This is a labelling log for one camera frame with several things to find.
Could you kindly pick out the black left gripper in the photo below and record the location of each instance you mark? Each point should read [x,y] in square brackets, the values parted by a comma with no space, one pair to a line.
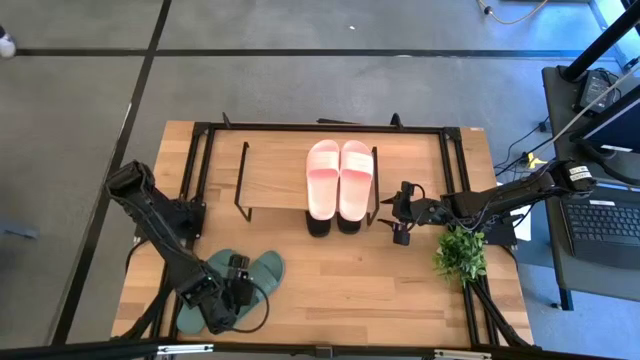
[242,295]

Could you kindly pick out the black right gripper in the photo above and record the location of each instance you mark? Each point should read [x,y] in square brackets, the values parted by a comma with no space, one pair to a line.
[415,210]

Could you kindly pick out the wooden shelf with black legs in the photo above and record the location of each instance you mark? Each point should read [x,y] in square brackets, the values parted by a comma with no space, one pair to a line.
[275,175]

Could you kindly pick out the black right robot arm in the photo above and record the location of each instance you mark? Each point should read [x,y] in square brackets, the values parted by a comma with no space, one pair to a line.
[500,200]

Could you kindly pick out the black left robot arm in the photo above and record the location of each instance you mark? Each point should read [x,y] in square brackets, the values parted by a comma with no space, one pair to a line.
[165,230]

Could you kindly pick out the small green artificial plant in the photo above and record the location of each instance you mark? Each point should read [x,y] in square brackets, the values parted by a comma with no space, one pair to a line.
[460,255]

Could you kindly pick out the white paper sheet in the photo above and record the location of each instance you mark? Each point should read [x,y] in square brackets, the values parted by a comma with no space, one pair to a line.
[526,227]

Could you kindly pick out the black horizontal rig beam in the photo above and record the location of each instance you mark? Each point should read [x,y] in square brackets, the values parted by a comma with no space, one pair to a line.
[75,350]

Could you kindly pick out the dark grey side desk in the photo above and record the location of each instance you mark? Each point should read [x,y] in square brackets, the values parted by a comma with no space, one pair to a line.
[590,282]
[562,130]

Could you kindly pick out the black laptop keyboard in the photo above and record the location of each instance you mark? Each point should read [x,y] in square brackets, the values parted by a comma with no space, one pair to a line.
[602,225]

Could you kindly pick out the black power adapter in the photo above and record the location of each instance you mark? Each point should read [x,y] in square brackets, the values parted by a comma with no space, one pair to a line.
[595,90]

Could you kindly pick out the black computer monitor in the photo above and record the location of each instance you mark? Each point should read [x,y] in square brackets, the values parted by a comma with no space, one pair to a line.
[620,127]

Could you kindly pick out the black diagonal pole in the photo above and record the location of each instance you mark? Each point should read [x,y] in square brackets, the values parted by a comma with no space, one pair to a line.
[600,42]

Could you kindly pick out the person's shoe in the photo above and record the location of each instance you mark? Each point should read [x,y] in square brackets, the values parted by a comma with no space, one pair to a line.
[6,45]

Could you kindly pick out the silver metal bracket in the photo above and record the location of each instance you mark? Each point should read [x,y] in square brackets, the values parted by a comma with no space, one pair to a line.
[462,355]
[185,349]

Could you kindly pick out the black metal table frame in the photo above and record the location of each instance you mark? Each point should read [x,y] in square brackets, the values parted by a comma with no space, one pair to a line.
[300,127]

